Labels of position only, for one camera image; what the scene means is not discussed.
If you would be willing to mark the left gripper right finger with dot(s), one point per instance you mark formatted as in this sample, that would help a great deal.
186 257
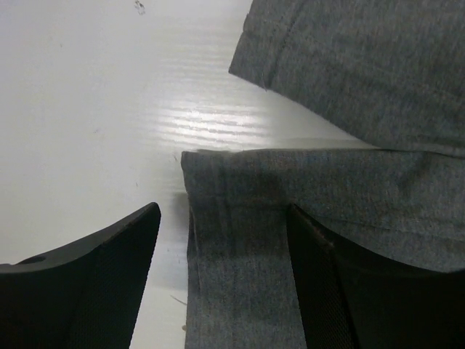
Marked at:
351 297

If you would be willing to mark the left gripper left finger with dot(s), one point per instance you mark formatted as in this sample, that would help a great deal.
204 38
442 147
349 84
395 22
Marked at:
85 294

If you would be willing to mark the grey shorts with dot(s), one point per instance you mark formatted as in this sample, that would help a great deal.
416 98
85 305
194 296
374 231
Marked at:
390 73

